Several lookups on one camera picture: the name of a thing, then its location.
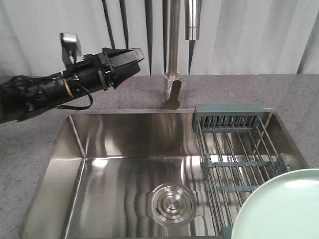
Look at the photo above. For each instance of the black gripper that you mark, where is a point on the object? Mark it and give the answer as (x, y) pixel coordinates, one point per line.
(128, 59)

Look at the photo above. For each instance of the light green plate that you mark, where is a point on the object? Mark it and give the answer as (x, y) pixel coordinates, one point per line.
(285, 207)

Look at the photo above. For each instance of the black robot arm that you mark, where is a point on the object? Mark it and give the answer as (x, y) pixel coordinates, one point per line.
(24, 97)

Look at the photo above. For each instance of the grey green dish drying rack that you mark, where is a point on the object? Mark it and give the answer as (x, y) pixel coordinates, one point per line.
(237, 156)

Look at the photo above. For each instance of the stainless steel faucet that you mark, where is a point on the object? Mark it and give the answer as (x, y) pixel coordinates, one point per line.
(172, 82)

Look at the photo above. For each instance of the stainless steel sink basin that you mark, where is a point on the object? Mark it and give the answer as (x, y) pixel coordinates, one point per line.
(104, 163)

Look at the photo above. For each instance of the white pleated curtain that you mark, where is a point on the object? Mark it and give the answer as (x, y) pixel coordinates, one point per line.
(237, 37)

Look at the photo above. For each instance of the round steel drain strainer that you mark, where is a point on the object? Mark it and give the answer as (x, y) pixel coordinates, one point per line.
(171, 204)

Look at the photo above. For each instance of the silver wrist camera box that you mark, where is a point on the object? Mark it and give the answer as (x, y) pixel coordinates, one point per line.
(71, 48)

